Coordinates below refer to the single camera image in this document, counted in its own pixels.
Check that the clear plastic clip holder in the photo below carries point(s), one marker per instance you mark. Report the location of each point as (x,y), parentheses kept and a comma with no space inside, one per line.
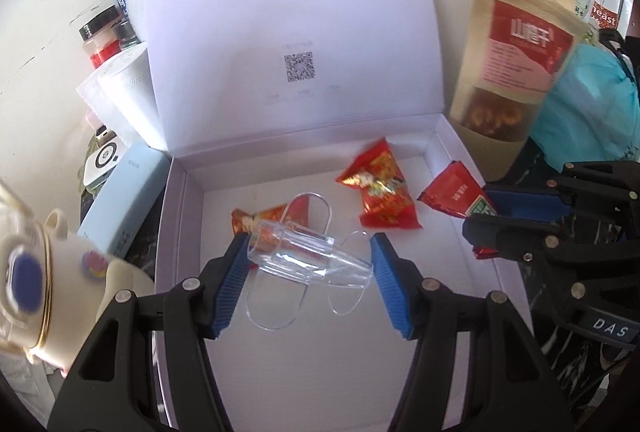
(307,256)

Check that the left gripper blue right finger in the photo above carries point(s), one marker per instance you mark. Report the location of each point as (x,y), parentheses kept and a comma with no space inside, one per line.
(399,282)

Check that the kraft hawthorn snack pouch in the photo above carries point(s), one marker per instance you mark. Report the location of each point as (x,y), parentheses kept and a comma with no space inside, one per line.
(515,51)

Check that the red ketchup sachet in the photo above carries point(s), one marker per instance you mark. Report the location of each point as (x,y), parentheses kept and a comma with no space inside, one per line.
(455,192)

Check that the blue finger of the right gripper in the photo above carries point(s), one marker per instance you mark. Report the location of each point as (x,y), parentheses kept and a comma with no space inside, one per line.
(518,202)

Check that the red gold candy packet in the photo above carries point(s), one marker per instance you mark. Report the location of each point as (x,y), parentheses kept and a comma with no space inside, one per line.
(385,197)
(259,225)

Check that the red jar black lid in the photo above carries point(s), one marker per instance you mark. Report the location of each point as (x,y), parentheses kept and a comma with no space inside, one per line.
(98,37)

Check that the red white paper bag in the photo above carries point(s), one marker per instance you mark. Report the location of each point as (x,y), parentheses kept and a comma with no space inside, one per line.
(600,17)

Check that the light blue charger box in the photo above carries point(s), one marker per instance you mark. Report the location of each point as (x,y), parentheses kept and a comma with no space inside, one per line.
(125,200)

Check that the lavender open gift box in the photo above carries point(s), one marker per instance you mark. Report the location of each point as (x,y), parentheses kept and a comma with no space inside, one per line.
(261,100)

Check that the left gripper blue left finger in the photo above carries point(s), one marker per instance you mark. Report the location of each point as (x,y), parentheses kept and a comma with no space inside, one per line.
(229,280)

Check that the light blue plastic bag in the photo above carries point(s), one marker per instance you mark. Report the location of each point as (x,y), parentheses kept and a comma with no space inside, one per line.
(591,113)

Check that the white paper cup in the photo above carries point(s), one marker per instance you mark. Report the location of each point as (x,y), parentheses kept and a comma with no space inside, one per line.
(120,93)

